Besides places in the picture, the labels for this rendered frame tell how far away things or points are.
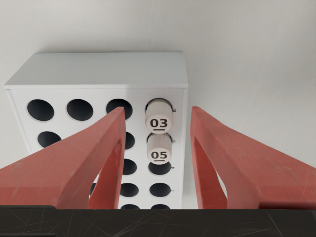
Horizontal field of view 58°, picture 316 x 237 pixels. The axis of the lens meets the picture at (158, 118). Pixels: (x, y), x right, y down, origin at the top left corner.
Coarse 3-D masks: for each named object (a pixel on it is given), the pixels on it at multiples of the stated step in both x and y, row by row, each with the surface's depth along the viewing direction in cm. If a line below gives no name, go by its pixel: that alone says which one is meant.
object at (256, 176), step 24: (192, 120) 12; (216, 120) 10; (192, 144) 12; (216, 144) 8; (240, 144) 8; (264, 144) 8; (216, 168) 8; (240, 168) 6; (264, 168) 6; (288, 168) 6; (312, 168) 6; (216, 192) 11; (240, 192) 6; (264, 192) 5; (288, 192) 5; (312, 192) 5
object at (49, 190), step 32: (96, 128) 9; (32, 160) 7; (64, 160) 7; (96, 160) 8; (0, 192) 5; (32, 192) 5; (64, 192) 6; (96, 192) 11; (0, 224) 5; (32, 224) 5; (64, 224) 5; (96, 224) 5; (128, 224) 5; (160, 224) 5; (192, 224) 5; (224, 224) 5; (256, 224) 5; (288, 224) 5
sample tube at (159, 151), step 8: (152, 136) 14; (160, 136) 14; (168, 136) 14; (152, 144) 14; (160, 144) 14; (168, 144) 14; (152, 152) 14; (160, 152) 14; (168, 152) 14; (152, 160) 14; (160, 160) 14; (168, 160) 14
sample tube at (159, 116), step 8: (152, 104) 13; (160, 104) 13; (168, 104) 13; (152, 112) 12; (160, 112) 12; (168, 112) 13; (152, 120) 13; (160, 120) 13; (168, 120) 13; (152, 128) 13; (160, 128) 13; (168, 128) 13
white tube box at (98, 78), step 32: (32, 64) 15; (64, 64) 15; (96, 64) 15; (128, 64) 14; (160, 64) 14; (32, 96) 13; (64, 96) 13; (96, 96) 13; (128, 96) 13; (160, 96) 13; (32, 128) 14; (64, 128) 14; (128, 128) 14; (128, 160) 17; (128, 192) 18; (160, 192) 18
